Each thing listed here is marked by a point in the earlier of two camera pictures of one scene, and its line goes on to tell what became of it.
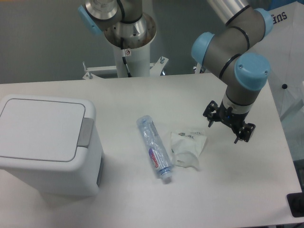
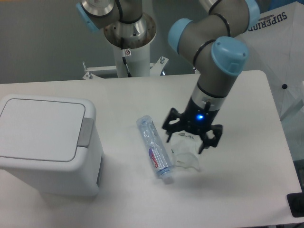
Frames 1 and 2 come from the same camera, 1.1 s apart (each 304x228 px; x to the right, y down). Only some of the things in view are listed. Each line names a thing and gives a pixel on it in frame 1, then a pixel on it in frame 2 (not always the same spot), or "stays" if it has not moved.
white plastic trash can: (50, 144) stays
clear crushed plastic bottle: (157, 149) stays
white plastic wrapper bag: (186, 147) stays
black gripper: (213, 112) to (198, 117)
